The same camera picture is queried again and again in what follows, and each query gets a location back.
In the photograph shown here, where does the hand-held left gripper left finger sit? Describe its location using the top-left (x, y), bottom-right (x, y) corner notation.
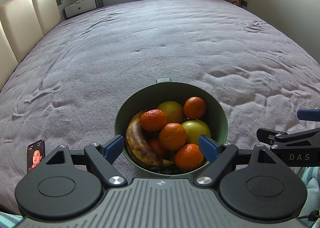
top-left (44, 135), bottom-right (128, 188)

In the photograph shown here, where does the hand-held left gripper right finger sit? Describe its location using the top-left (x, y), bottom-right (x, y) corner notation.
top-left (195, 135), bottom-right (277, 186)

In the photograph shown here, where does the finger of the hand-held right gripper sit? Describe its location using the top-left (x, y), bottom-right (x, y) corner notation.
top-left (257, 127), bottom-right (320, 149)
top-left (297, 109), bottom-right (320, 122)

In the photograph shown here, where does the yellow-green apple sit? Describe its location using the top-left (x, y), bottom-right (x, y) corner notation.
top-left (157, 101), bottom-right (185, 125)
top-left (181, 120), bottom-right (212, 146)

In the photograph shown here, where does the orange mandarin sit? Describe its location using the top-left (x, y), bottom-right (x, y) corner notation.
top-left (174, 143), bottom-right (205, 171)
top-left (149, 138), bottom-right (168, 158)
top-left (183, 96), bottom-right (207, 120)
top-left (159, 123), bottom-right (187, 152)
top-left (140, 109), bottom-right (168, 132)

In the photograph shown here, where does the brown spotted banana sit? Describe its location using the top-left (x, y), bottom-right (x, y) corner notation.
top-left (125, 110), bottom-right (175, 170)

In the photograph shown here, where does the green colander bowl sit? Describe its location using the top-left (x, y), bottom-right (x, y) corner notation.
top-left (114, 78), bottom-right (228, 175)

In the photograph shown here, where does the yellow-green apple back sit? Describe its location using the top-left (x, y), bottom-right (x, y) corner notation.
top-left (157, 101), bottom-right (185, 125)

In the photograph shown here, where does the teal striped cloth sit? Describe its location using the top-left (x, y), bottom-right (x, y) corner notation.
top-left (0, 212), bottom-right (24, 228)
top-left (299, 167), bottom-right (320, 228)

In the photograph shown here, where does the black smartphone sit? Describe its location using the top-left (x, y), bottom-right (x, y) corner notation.
top-left (27, 139), bottom-right (46, 174)

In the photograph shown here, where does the purple bed sheet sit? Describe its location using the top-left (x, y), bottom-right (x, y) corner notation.
top-left (0, 0), bottom-right (320, 215)

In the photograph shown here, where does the white nightstand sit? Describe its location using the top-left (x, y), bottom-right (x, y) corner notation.
top-left (63, 0), bottom-right (104, 18)

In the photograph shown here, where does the cream padded headboard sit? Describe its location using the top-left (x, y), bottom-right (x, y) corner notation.
top-left (0, 0), bottom-right (62, 88)

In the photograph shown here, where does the black cable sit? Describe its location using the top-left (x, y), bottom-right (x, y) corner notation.
top-left (299, 210), bottom-right (320, 221)

